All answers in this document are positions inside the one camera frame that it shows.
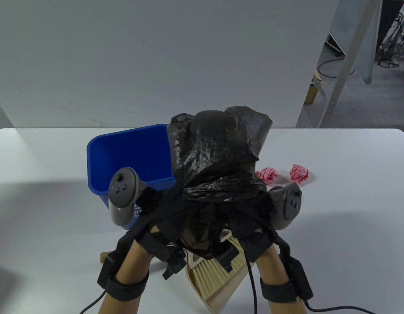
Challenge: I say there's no black plastic trash bag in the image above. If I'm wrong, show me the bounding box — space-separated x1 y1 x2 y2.
167 106 273 259

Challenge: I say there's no bundle of black floor cables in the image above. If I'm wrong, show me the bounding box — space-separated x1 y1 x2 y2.
375 3 404 69

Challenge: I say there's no pile of pink paper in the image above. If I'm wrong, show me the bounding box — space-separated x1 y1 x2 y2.
256 164 309 186

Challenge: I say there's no grey board panel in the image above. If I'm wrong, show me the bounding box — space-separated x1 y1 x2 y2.
329 0 382 85

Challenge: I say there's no beige plastic dustpan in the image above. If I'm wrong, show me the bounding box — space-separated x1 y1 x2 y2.
185 229 251 314

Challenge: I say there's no grey metal stand leg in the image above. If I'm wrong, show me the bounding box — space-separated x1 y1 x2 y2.
316 0 383 129

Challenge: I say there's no white partition board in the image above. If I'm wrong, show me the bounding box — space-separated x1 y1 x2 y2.
0 0 340 129

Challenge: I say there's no black looped floor cable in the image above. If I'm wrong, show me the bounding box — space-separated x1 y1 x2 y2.
316 59 357 79

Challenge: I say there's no beige brush with wooden handle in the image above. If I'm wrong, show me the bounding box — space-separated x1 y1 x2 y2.
100 235 246 290

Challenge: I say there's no tan wooden block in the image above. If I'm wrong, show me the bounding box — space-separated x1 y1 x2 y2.
303 70 330 104

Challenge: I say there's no dark grey tracking controller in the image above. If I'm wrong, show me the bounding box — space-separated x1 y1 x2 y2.
269 183 302 230
108 167 147 226

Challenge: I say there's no black glove cable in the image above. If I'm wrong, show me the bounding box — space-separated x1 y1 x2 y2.
246 258 377 314
79 291 107 314

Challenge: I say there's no blue recycling bin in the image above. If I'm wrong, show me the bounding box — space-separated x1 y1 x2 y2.
87 124 176 231

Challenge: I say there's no person's right forearm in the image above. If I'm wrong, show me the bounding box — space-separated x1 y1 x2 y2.
256 245 307 314

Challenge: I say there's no black wrist strap with sensor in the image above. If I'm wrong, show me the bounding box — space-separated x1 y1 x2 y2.
97 255 150 301
259 235 314 303

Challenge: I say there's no white table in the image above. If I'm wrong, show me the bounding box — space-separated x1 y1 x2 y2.
0 128 404 314

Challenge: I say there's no person's right hand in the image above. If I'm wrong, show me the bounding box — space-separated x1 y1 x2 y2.
218 196 290 272

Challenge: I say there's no person's left hand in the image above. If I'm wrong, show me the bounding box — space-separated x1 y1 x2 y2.
116 187 189 280

